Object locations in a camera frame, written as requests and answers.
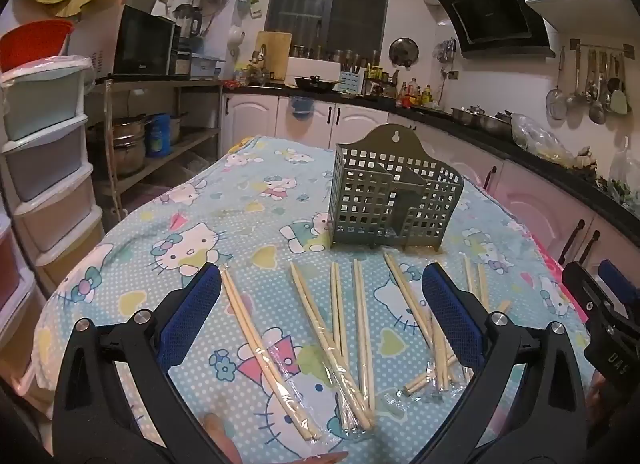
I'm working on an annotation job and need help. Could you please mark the metal shelf rack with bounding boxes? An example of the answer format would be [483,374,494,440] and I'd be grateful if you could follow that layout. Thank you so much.
[84,76,224,206]

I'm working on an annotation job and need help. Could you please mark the wooden cutting board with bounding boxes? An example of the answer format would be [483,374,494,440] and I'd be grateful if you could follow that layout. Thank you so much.
[254,30,293,81]

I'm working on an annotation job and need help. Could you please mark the red plastic basin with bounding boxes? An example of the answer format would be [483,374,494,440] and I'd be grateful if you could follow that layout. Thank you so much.
[0,19,74,73]

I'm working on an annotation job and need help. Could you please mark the black range hood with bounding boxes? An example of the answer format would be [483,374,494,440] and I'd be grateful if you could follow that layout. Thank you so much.
[432,0,557,59]

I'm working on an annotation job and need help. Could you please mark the group of condiment bottles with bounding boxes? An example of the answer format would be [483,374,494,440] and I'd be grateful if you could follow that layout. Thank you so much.
[396,77,434,108]

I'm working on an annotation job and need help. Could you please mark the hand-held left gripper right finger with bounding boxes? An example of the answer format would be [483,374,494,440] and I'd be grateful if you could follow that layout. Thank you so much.
[410,263,591,464]

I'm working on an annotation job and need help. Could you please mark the black microwave oven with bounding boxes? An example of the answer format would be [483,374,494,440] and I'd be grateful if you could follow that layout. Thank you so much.
[66,4,182,78]

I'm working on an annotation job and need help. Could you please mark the plastic bag of greens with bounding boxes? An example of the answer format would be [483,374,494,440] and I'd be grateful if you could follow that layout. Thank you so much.
[607,136,640,206]

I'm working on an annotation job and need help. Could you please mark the stacked steel steamer pots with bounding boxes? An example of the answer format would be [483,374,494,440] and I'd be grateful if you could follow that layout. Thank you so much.
[87,114,149,178]

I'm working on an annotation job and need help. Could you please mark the green perforated utensil holder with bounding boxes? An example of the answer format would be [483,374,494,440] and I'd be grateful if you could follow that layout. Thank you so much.
[327,123,465,251]

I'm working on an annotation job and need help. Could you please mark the blue knife holder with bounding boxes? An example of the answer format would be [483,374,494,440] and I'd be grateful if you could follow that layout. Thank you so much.
[339,69,366,96]

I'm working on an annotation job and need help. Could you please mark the hanging metal pot lid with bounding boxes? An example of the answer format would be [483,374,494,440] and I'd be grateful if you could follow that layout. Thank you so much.
[388,37,420,70]

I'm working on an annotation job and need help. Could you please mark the blue tin can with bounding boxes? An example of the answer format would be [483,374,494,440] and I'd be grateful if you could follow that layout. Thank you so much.
[144,113,174,158]

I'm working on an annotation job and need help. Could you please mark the row of hanging kitchen utensils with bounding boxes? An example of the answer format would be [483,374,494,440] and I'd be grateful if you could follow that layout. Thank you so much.
[565,38,636,126]

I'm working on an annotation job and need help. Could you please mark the wooden chopstick pair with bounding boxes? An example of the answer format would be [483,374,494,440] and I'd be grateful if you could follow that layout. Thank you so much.
[352,258,377,413]
[402,300,512,397]
[462,255,494,313]
[221,268,322,441]
[383,252,453,392]
[290,262,374,431]
[329,261,362,431]

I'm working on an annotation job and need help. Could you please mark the cartoon cat printed blanket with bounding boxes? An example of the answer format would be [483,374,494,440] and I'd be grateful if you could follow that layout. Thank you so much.
[31,135,597,464]

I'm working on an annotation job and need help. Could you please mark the hanging metal strainer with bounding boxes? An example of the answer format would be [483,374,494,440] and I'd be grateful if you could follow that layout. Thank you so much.
[545,46,569,121]

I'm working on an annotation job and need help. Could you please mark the light blue plastic container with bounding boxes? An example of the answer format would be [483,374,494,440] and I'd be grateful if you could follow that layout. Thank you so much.
[189,52,227,80]

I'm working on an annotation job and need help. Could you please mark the clear plastic bag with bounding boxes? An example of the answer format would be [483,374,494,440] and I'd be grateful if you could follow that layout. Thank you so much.
[509,113,577,166]

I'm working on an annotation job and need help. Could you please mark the plastic drawer tower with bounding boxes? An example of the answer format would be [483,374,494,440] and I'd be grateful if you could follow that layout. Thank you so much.
[0,55,107,397]

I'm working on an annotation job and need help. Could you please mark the blender jug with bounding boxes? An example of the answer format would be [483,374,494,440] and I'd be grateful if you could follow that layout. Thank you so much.
[173,3,204,41]

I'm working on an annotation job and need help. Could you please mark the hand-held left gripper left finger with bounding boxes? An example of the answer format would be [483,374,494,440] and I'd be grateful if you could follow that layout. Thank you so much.
[52,263,228,464]

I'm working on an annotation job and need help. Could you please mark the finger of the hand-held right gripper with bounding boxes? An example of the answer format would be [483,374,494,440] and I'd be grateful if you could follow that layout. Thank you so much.
[598,259,640,297]
[562,261,612,326]

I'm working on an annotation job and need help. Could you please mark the steel pot with lid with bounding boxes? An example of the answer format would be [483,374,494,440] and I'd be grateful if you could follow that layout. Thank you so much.
[451,105,487,127]
[477,113,514,138]

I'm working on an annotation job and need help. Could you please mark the black wok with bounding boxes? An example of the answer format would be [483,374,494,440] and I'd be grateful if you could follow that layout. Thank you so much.
[293,75,344,93]

